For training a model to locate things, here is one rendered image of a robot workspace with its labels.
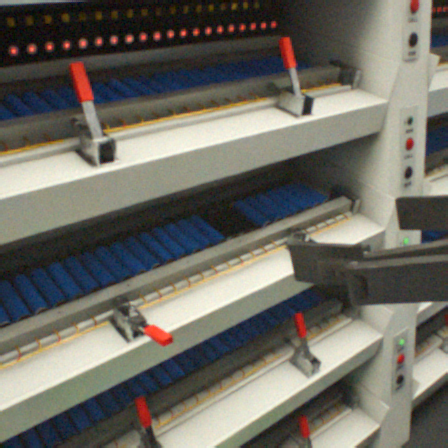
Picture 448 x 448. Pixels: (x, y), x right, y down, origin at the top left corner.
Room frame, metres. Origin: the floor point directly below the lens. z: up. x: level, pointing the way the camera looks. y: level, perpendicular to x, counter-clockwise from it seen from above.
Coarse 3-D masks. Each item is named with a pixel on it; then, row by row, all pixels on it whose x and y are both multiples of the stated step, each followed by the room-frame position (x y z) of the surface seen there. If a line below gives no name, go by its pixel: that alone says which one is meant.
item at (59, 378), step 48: (192, 192) 0.73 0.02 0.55; (336, 192) 0.77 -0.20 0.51; (336, 240) 0.67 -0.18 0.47; (192, 288) 0.56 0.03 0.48; (240, 288) 0.56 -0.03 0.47; (288, 288) 0.60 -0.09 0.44; (96, 336) 0.47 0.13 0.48; (144, 336) 0.48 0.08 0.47; (192, 336) 0.51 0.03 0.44; (0, 384) 0.41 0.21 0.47; (48, 384) 0.41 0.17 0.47; (96, 384) 0.44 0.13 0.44; (0, 432) 0.38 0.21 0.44
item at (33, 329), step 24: (312, 216) 0.69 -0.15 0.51; (336, 216) 0.73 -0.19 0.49; (240, 240) 0.62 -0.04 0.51; (264, 240) 0.64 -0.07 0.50; (168, 264) 0.56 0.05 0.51; (192, 264) 0.57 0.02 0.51; (216, 264) 0.59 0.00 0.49; (120, 288) 0.52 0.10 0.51; (144, 288) 0.53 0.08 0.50; (48, 312) 0.47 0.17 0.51; (72, 312) 0.48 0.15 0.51; (96, 312) 0.49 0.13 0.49; (0, 336) 0.44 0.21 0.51; (24, 336) 0.45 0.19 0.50; (48, 336) 0.46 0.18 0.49
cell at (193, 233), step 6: (180, 222) 0.66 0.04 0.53; (186, 222) 0.66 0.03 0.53; (180, 228) 0.66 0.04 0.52; (186, 228) 0.65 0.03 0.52; (192, 228) 0.65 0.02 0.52; (186, 234) 0.64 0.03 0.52; (192, 234) 0.64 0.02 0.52; (198, 234) 0.63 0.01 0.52; (198, 240) 0.63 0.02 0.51; (204, 240) 0.62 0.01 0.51; (210, 240) 0.62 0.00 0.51; (204, 246) 0.62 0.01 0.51
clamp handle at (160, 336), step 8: (128, 312) 0.48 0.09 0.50; (136, 320) 0.47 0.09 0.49; (144, 328) 0.45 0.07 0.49; (152, 328) 0.44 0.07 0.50; (160, 328) 0.44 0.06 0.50; (152, 336) 0.43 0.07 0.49; (160, 336) 0.43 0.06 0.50; (168, 336) 0.42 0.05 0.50; (160, 344) 0.42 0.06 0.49; (168, 344) 0.42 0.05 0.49
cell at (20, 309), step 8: (0, 288) 0.51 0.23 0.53; (8, 288) 0.51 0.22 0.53; (0, 296) 0.51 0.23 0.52; (8, 296) 0.50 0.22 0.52; (16, 296) 0.50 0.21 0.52; (8, 304) 0.49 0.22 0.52; (16, 304) 0.49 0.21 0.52; (24, 304) 0.49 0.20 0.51; (16, 312) 0.48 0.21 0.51; (24, 312) 0.48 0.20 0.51; (16, 320) 0.47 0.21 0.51
